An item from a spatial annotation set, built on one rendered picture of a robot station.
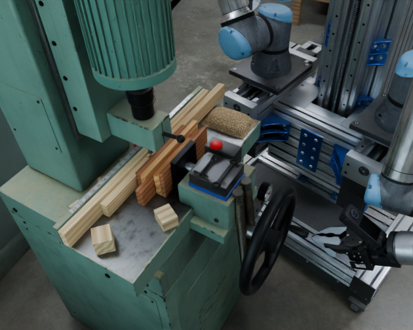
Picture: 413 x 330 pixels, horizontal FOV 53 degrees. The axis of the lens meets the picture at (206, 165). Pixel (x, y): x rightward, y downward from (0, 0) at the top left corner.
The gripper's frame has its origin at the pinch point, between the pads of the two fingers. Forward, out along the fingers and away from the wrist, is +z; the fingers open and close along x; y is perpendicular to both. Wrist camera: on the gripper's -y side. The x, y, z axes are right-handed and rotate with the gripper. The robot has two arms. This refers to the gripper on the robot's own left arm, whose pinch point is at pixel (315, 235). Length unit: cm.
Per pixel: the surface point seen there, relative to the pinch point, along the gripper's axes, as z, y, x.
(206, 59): 158, -4, 171
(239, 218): 7.6, -17.9, -12.9
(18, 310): 130, 14, -41
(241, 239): 11.7, -9.9, -12.3
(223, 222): 9.4, -19.7, -16.4
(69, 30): 18, -71, -17
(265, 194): 22.0, -2.2, 13.8
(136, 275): 16.7, -24.5, -37.6
